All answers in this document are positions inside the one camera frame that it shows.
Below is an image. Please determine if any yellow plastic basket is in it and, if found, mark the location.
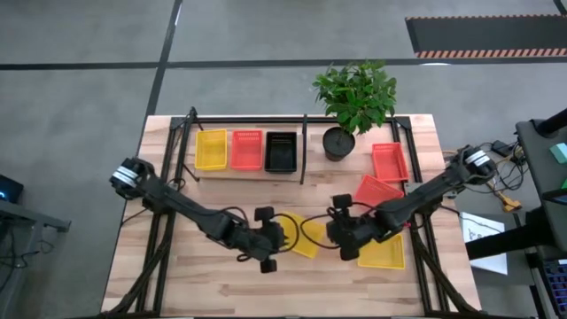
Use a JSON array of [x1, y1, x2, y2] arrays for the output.
[[356, 232, 408, 271], [275, 210, 328, 261], [193, 128, 229, 172]]

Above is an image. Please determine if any black aluminium rig frame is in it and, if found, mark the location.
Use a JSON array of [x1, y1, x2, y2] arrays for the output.
[[101, 113, 482, 319]]

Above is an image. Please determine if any black plastic basket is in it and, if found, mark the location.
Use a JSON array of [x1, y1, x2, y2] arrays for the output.
[[263, 130, 299, 174]]

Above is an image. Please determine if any teal box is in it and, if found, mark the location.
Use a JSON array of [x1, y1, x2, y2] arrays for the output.
[[549, 142, 567, 166]]

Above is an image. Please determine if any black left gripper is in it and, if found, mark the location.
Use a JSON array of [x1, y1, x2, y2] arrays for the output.
[[226, 205, 289, 275]]

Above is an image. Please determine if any white paper sheet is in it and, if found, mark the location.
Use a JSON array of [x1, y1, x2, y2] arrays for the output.
[[459, 211, 509, 276]]

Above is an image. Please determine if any black keyboard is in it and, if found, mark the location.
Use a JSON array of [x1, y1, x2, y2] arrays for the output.
[[540, 260, 567, 318]]

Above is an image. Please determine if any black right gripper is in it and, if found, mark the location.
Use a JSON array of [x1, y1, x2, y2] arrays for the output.
[[326, 193, 383, 262]]

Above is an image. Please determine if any yellow connector cable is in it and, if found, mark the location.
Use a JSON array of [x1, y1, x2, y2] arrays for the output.
[[494, 189, 523, 214]]

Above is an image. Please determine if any grey metal desk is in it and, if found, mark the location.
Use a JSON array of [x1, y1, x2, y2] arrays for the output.
[[0, 198, 72, 311]]

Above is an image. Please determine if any black plant pot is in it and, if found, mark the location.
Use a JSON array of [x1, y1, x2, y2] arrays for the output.
[[322, 126, 357, 163]]

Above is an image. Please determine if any black device with blue light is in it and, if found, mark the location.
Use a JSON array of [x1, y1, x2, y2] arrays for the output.
[[0, 173, 25, 205]]

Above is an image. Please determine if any orange-red plastic basket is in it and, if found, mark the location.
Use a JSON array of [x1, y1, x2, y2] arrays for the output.
[[353, 174, 406, 208], [370, 142, 410, 184], [229, 128, 265, 172]]

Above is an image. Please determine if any green leafy plant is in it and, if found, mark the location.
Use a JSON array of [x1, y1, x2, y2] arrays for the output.
[[312, 59, 399, 136]]

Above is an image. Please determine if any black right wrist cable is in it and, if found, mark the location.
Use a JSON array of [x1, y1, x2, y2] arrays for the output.
[[299, 213, 343, 251]]

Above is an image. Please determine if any black power adapter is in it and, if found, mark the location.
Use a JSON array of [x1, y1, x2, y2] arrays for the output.
[[490, 139, 515, 157]]

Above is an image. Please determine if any black hazard-striped floor mat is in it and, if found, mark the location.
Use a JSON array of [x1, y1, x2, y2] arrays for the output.
[[404, 14, 567, 59]]

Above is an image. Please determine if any dark grey side desk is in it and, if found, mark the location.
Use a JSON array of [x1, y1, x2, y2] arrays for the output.
[[464, 108, 567, 319]]

